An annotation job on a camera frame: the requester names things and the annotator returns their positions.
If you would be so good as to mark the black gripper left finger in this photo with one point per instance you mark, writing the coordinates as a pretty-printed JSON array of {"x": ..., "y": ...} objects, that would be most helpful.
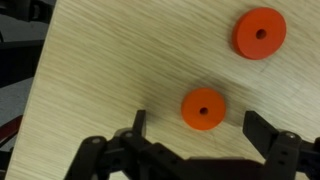
[{"x": 139, "y": 125}]

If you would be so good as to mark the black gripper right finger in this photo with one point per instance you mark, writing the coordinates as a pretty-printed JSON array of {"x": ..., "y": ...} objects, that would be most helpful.
[{"x": 259, "y": 132}]

